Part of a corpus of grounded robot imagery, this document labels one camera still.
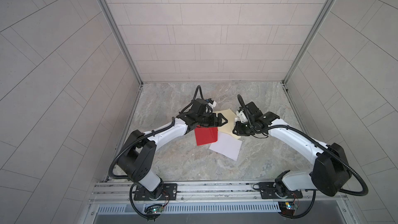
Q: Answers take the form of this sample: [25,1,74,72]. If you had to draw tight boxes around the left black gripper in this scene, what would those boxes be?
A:
[194,113,228,128]

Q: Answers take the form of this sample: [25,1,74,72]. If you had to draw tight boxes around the red envelope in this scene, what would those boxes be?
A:
[194,127,218,146]

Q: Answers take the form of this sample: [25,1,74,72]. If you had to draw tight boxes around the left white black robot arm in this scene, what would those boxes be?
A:
[108,99,228,199]

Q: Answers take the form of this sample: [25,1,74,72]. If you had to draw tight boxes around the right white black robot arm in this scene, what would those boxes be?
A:
[233,96,369,197]

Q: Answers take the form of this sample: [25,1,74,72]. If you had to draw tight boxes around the cream yellow envelope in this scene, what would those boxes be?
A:
[215,109,240,139]

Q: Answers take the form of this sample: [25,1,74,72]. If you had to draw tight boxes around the white flat paper sheet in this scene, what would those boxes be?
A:
[209,132,242,161]

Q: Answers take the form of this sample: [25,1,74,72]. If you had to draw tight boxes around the right small circuit board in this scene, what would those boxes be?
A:
[278,202,298,216]

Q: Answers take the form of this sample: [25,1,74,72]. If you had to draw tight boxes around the small circuit board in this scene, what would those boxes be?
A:
[145,204,164,215]
[278,202,298,216]

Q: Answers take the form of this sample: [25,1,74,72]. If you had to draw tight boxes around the left small circuit board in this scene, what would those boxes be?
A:
[145,204,164,215]

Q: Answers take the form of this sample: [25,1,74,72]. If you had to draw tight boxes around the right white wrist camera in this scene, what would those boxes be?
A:
[235,110,248,123]

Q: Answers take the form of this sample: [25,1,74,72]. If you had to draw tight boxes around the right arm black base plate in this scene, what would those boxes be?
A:
[253,182,303,199]

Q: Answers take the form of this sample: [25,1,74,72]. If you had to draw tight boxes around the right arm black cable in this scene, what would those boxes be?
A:
[278,189,317,219]

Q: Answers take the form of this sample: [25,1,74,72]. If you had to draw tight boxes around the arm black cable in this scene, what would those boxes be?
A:
[129,183,165,222]
[278,189,317,219]

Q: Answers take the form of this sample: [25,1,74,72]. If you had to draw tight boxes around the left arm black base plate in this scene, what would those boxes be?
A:
[133,183,178,201]

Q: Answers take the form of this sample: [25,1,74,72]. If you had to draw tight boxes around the aluminium rail frame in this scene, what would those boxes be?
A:
[88,178,347,206]

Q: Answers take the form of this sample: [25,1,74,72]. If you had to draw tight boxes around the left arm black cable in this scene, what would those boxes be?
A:
[129,183,165,222]

